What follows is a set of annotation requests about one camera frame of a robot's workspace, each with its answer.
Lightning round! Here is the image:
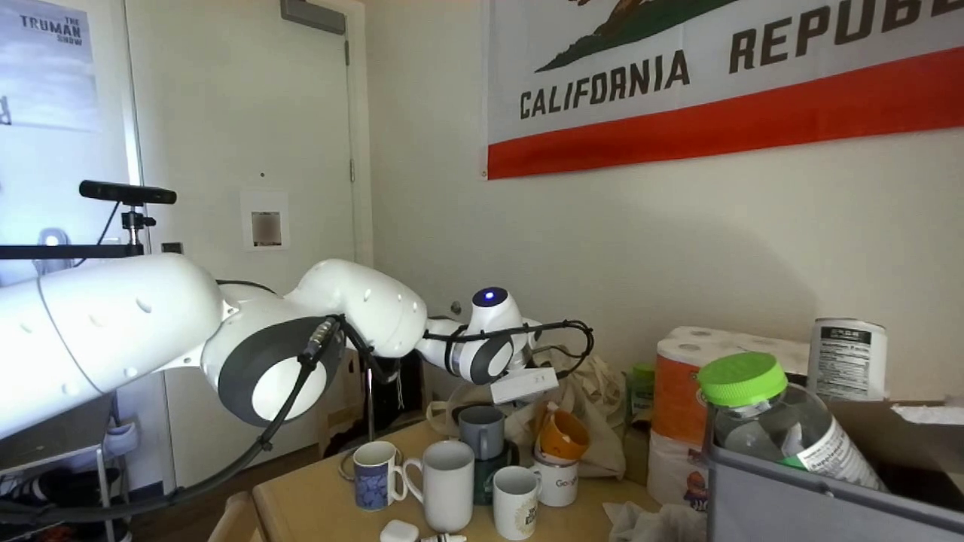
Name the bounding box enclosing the white gripper body block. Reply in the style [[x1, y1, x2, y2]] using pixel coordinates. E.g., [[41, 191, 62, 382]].
[[492, 366, 557, 404]]

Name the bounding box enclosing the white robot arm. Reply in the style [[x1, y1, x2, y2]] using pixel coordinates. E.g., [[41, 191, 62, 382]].
[[0, 253, 557, 437]]

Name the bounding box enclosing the grey storage basket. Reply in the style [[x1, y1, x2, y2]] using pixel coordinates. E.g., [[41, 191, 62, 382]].
[[708, 401, 964, 542]]

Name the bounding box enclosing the orange and white mug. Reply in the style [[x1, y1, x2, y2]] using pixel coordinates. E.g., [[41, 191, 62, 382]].
[[532, 406, 589, 508]]

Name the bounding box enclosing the light blue mug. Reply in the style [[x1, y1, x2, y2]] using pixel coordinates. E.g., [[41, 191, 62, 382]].
[[425, 401, 505, 460]]

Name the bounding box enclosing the small white mug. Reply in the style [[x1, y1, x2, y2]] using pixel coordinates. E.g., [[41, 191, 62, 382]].
[[492, 468, 539, 542]]

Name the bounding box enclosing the large white mug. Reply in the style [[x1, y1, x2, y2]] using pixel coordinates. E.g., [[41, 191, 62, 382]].
[[403, 441, 476, 534]]

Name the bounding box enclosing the orange paper towel pack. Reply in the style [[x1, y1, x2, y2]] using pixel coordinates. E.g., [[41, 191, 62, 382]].
[[649, 325, 811, 513]]

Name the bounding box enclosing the blue patterned mug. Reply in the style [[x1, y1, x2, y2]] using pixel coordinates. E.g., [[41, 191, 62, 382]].
[[350, 441, 407, 513]]

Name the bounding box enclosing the white crumpled cloth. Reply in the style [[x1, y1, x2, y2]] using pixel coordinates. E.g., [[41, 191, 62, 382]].
[[602, 502, 708, 542]]

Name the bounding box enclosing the small white square box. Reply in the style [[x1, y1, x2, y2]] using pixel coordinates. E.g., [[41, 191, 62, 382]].
[[379, 519, 421, 542]]

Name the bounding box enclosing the green lid plastic jar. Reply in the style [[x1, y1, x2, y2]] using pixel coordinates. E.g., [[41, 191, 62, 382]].
[[696, 353, 883, 491]]

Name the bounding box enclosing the California Republic flag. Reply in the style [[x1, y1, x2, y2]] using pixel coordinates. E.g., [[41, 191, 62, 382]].
[[485, 0, 964, 180]]

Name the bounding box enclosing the white wipes canister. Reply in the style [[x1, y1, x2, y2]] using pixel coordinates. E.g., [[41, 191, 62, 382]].
[[807, 317, 888, 401]]

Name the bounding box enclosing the white door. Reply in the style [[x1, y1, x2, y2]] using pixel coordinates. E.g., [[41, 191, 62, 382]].
[[122, 0, 370, 292]]

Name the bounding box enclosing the metal shelf cart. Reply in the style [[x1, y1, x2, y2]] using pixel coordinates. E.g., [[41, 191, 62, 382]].
[[0, 398, 130, 542]]

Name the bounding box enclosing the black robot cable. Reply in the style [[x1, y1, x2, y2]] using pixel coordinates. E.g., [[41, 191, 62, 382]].
[[0, 317, 596, 529]]

